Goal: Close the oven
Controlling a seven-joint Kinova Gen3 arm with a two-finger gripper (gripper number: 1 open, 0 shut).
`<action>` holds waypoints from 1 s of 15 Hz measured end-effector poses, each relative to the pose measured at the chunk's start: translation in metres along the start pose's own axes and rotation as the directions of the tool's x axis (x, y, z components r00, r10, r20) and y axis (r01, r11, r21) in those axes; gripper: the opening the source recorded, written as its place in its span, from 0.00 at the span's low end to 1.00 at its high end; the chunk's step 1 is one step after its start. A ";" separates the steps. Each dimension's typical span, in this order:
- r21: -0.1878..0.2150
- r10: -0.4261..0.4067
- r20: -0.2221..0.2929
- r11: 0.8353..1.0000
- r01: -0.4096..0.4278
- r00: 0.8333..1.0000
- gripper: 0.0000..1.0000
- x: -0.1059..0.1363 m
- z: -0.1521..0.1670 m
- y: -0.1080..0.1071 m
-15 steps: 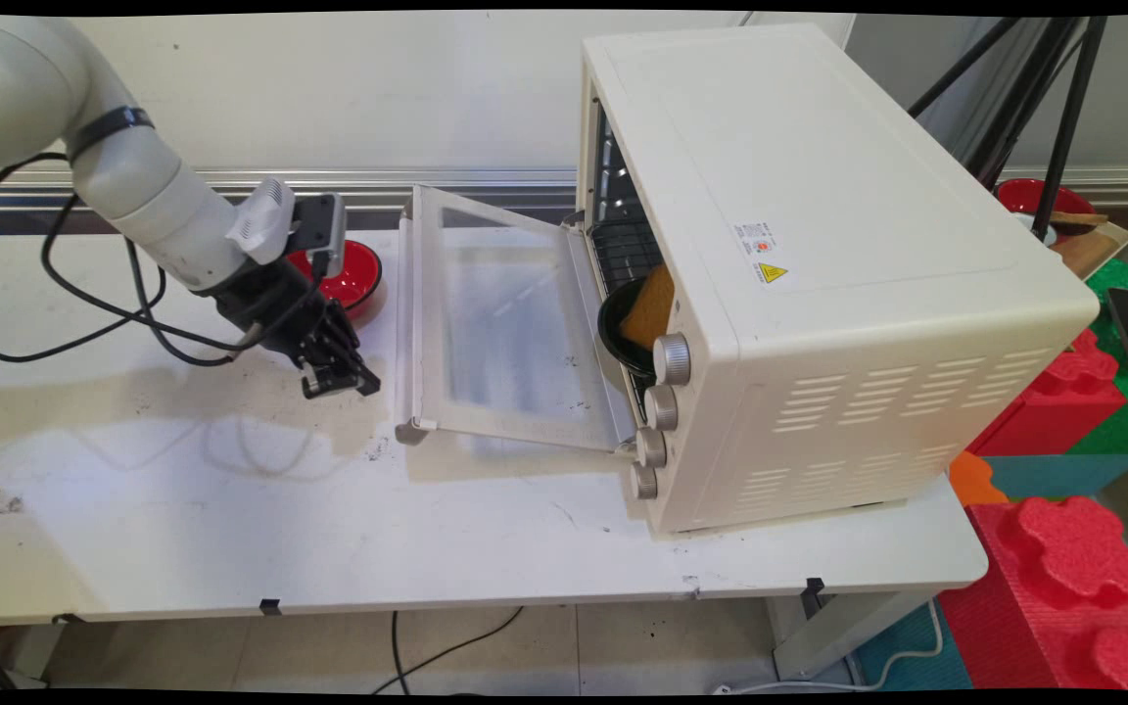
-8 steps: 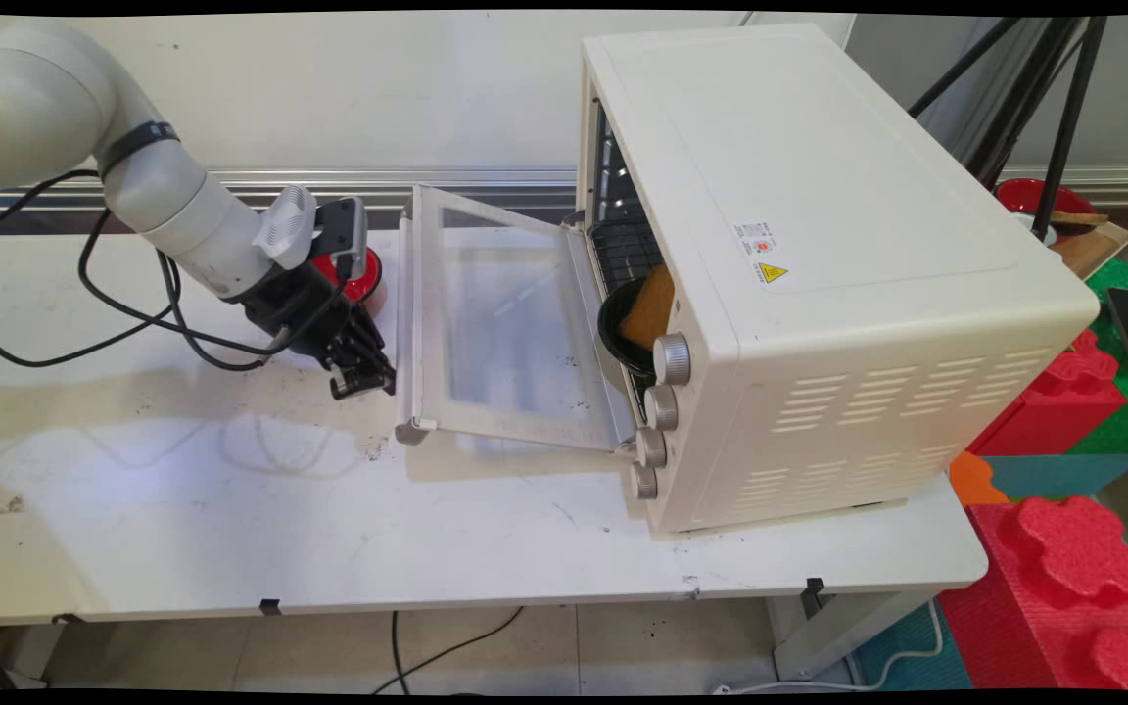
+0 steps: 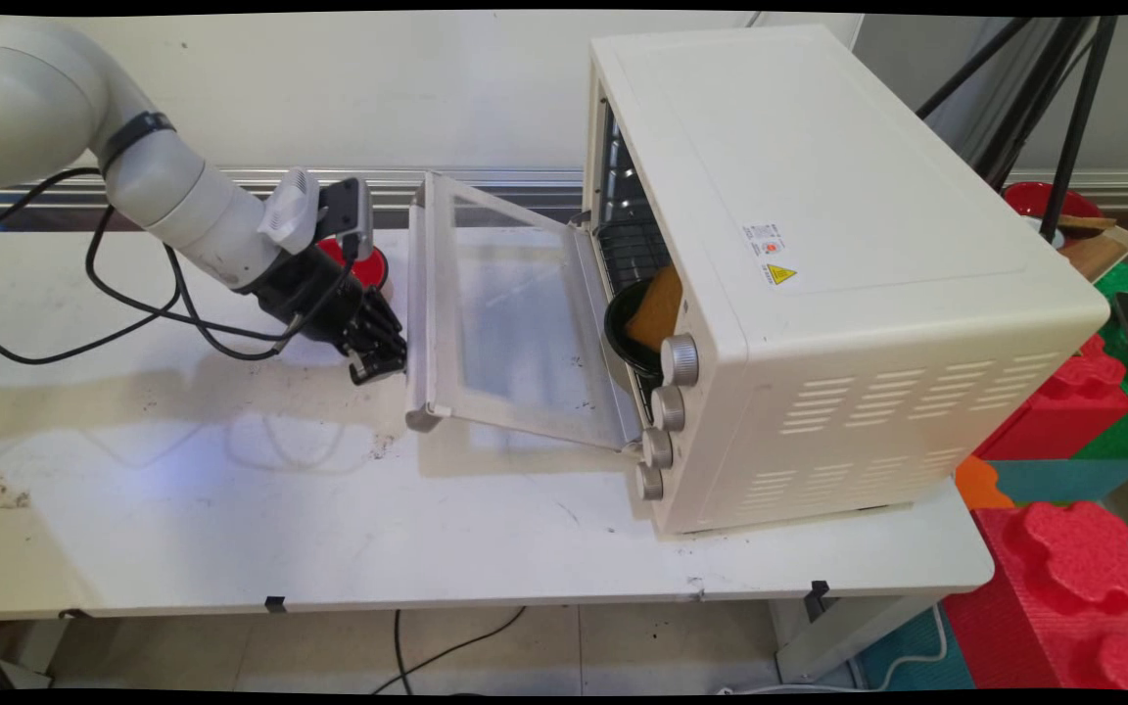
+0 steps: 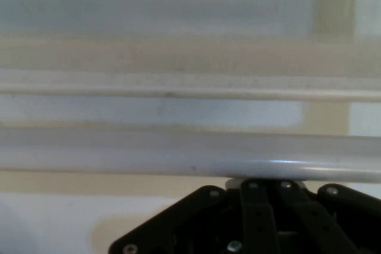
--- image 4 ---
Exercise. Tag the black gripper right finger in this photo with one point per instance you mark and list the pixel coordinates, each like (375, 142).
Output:
(321, 224)

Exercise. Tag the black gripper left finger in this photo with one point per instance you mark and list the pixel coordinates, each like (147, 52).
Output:
(184, 224)

